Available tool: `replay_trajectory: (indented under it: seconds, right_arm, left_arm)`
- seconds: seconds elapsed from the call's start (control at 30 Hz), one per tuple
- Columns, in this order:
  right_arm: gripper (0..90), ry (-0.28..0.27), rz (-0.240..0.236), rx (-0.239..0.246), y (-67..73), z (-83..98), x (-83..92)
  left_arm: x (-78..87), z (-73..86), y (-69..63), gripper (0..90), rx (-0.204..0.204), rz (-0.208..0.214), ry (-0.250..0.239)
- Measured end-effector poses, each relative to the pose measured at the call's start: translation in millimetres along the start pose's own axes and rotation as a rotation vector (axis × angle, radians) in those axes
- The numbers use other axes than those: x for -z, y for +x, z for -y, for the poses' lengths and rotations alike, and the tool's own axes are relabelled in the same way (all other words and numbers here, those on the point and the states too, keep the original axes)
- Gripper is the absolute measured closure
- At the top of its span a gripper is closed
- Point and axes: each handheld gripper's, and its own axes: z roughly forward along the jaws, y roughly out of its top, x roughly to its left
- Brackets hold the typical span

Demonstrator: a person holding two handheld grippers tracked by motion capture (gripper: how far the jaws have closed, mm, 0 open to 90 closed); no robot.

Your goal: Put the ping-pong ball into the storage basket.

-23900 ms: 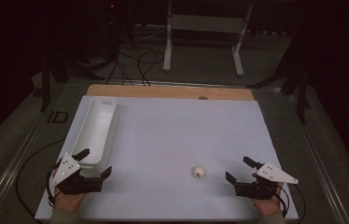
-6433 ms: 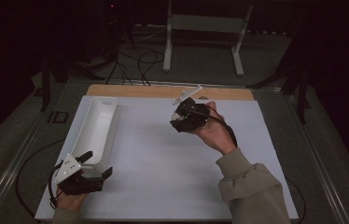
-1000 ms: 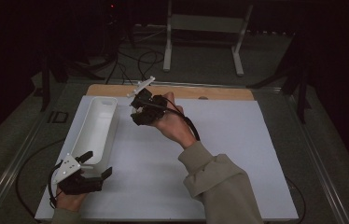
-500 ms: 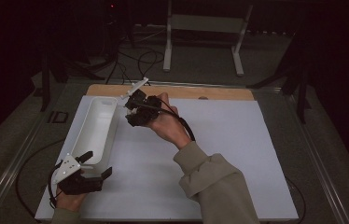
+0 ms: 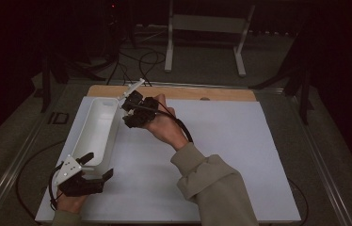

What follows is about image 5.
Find white metal stand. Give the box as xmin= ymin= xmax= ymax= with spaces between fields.
xmin=164 ymin=0 xmax=257 ymax=78

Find metal floor rail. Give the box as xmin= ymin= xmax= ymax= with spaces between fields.
xmin=0 ymin=84 xmax=69 ymax=226
xmin=285 ymin=92 xmax=352 ymax=226

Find black floor cables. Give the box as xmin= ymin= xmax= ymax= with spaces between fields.
xmin=106 ymin=50 xmax=168 ymax=88

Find person's right hand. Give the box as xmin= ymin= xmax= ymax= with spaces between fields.
xmin=143 ymin=93 xmax=191 ymax=153

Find person's left hand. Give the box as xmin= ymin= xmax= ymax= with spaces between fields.
xmin=56 ymin=187 xmax=88 ymax=216

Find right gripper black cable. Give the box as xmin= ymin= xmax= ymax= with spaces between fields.
xmin=133 ymin=99 xmax=310 ymax=226

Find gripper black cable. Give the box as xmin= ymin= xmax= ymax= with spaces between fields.
xmin=15 ymin=139 xmax=67 ymax=222
xmin=133 ymin=99 xmax=310 ymax=226

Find black stand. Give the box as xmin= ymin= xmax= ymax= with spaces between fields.
xmin=40 ymin=53 xmax=72 ymax=113
xmin=248 ymin=31 xmax=315 ymax=125

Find white table mat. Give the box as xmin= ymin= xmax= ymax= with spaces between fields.
xmin=35 ymin=96 xmax=302 ymax=223

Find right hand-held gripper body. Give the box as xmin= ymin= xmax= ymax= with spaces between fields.
xmin=117 ymin=78 xmax=160 ymax=129

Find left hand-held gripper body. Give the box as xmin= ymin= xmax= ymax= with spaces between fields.
xmin=53 ymin=154 xmax=105 ymax=198

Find white plastic bin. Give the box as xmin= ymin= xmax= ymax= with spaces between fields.
xmin=71 ymin=97 xmax=123 ymax=181

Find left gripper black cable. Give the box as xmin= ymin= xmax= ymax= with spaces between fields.
xmin=15 ymin=139 xmax=67 ymax=222

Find wooden board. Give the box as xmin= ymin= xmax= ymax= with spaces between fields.
xmin=87 ymin=84 xmax=257 ymax=102

